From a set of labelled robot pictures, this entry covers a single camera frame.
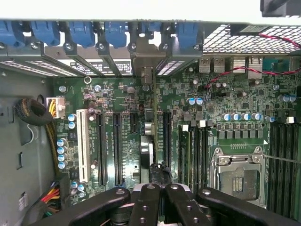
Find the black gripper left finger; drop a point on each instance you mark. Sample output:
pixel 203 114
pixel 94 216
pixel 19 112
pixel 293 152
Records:
pixel 145 207

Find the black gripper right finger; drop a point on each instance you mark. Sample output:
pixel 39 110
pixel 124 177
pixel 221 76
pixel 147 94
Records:
pixel 185 207

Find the black ram slot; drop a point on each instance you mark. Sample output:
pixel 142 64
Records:
pixel 193 160
pixel 199 155
pixel 205 155

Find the silver cpu socket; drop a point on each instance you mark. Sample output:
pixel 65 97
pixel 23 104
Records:
pixel 237 179

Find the long black expansion slot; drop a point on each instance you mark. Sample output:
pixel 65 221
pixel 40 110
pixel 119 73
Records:
pixel 167 141
pixel 101 150
pixel 118 150

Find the short black expansion slot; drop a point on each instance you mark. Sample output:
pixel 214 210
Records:
pixel 134 122

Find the white pci expansion slot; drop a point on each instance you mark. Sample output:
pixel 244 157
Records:
pixel 82 146

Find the thin metal locking lever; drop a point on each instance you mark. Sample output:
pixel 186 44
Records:
pixel 282 160

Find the green motherboard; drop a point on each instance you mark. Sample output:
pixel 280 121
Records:
pixel 131 99

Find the white power connector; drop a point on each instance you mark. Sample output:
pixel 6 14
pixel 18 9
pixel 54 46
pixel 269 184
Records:
pixel 57 107

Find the grey metal pc case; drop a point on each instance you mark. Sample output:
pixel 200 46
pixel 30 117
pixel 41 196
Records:
pixel 23 146

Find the silver usb port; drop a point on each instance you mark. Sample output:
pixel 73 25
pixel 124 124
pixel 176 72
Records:
pixel 219 64
pixel 205 64

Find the blue slot retention clip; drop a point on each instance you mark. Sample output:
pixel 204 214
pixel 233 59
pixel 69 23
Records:
pixel 82 34
pixel 149 27
pixel 116 34
pixel 7 31
pixel 45 33
pixel 188 34

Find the black box outside case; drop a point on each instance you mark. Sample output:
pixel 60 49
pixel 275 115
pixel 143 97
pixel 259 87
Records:
pixel 279 8

